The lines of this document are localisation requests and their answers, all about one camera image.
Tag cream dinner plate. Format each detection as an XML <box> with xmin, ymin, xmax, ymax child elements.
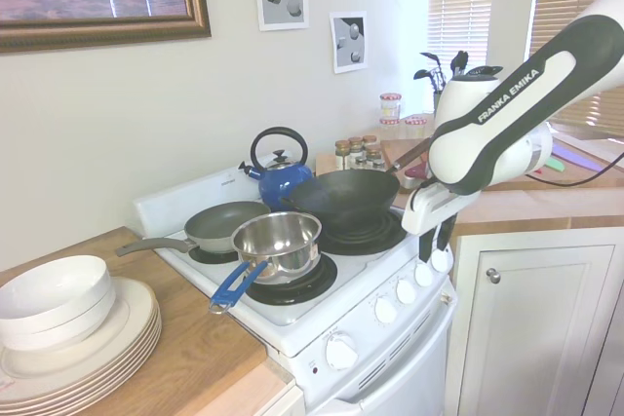
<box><xmin>0</xmin><ymin>313</ymin><xmax>162</xmax><ymax>397</ymax></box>
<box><xmin>0</xmin><ymin>327</ymin><xmax>163</xmax><ymax>407</ymax></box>
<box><xmin>0</xmin><ymin>275</ymin><xmax>158</xmax><ymax>388</ymax></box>
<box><xmin>0</xmin><ymin>321</ymin><xmax>163</xmax><ymax>402</ymax></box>
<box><xmin>0</xmin><ymin>335</ymin><xmax>162</xmax><ymax>412</ymax></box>
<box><xmin>0</xmin><ymin>306</ymin><xmax>161</xmax><ymax>393</ymax></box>

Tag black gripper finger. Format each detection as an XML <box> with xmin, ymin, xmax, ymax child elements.
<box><xmin>418</xmin><ymin>228</ymin><xmax>436</xmax><ymax>265</ymax></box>
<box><xmin>435</xmin><ymin>214</ymin><xmax>458</xmax><ymax>255</ymax></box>

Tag white burner knob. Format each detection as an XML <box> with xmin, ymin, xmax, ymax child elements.
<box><xmin>431</xmin><ymin>246</ymin><xmax>455</xmax><ymax>273</ymax></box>
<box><xmin>395</xmin><ymin>280</ymin><xmax>417</xmax><ymax>305</ymax></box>
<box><xmin>413</xmin><ymin>263</ymin><xmax>436</xmax><ymax>288</ymax></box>
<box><xmin>373</xmin><ymin>297</ymin><xmax>398</xmax><ymax>325</ymax></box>

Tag white door cabinet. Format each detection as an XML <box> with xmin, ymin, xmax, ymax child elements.
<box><xmin>447</xmin><ymin>228</ymin><xmax>624</xmax><ymax>416</ymax></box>

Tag grey frying pan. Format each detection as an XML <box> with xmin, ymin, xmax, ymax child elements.
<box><xmin>115</xmin><ymin>200</ymin><xmax>273</xmax><ymax>257</ymax></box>

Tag white drawer cabinet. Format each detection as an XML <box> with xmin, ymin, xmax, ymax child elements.
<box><xmin>265</xmin><ymin>376</ymin><xmax>307</xmax><ymax>416</ymax></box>

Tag wooden cutting board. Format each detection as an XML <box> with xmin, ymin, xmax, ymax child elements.
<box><xmin>379</xmin><ymin>135</ymin><xmax>624</xmax><ymax>189</ymax></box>

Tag blue kettle black handle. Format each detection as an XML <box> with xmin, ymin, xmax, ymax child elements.
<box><xmin>237</xmin><ymin>126</ymin><xmax>314</xmax><ymax>210</ymax></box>

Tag black kitchen utensil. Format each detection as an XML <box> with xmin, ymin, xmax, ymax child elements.
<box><xmin>412</xmin><ymin>68</ymin><xmax>443</xmax><ymax>95</ymax></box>
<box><xmin>419</xmin><ymin>51</ymin><xmax>446</xmax><ymax>95</ymax></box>
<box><xmin>465</xmin><ymin>64</ymin><xmax>504</xmax><ymax>79</ymax></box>
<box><xmin>450</xmin><ymin>50</ymin><xmax>470</xmax><ymax>77</ymax></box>

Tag large white oven knob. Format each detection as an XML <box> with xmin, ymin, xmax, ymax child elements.
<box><xmin>325</xmin><ymin>331</ymin><xmax>358</xmax><ymax>371</ymax></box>

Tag white oven door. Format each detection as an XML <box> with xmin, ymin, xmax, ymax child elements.
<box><xmin>311</xmin><ymin>288</ymin><xmax>452</xmax><ymax>416</ymax></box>

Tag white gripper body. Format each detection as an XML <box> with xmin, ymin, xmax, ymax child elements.
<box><xmin>401</xmin><ymin>185</ymin><xmax>462</xmax><ymax>236</ymax></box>

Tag large black coil burner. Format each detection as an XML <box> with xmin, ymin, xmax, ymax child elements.
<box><xmin>317</xmin><ymin>210</ymin><xmax>409</xmax><ymax>256</ymax></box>

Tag white electric stove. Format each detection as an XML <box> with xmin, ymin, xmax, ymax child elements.
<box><xmin>132</xmin><ymin>162</ymin><xmax>459</xmax><ymax>416</ymax></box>

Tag white bowl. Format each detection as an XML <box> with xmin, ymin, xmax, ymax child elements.
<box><xmin>0</xmin><ymin>253</ymin><xmax>117</xmax><ymax>337</ymax></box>
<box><xmin>0</xmin><ymin>288</ymin><xmax>117</xmax><ymax>353</ymax></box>

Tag black wok wooden handle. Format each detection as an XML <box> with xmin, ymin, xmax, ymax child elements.
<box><xmin>279</xmin><ymin>140</ymin><xmax>431</xmax><ymax>230</ymax></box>

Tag steel saucepan blue handle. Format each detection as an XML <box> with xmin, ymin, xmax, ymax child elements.
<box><xmin>209</xmin><ymin>210</ymin><xmax>323</xmax><ymax>316</ymax></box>

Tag geometric solids print three shapes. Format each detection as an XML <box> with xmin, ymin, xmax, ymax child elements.
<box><xmin>330</xmin><ymin>10</ymin><xmax>369</xmax><ymax>75</ymax></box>

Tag black coil stove burner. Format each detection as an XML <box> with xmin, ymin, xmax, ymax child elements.
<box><xmin>187</xmin><ymin>244</ymin><xmax>241</xmax><ymax>265</ymax></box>
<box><xmin>243</xmin><ymin>250</ymin><xmax>339</xmax><ymax>305</ymax></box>

